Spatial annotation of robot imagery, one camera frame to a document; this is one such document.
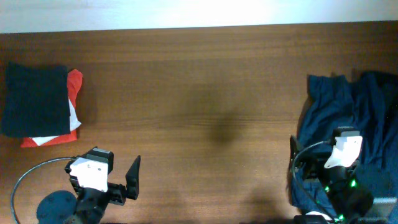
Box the black t-shirt white lettering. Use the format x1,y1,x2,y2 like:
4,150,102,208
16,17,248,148
1,62,70,138

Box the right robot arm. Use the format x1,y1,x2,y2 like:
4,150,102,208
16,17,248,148
290,127,397,223

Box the folded red shirt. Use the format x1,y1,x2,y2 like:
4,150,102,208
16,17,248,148
21,69,83,148

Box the navy blue shorts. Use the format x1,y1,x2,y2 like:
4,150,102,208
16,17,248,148
289,71,397,223

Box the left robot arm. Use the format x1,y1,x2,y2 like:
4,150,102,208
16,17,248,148
36,147,141,224

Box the folded white shirt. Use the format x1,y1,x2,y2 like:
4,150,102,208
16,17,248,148
30,99,81,146

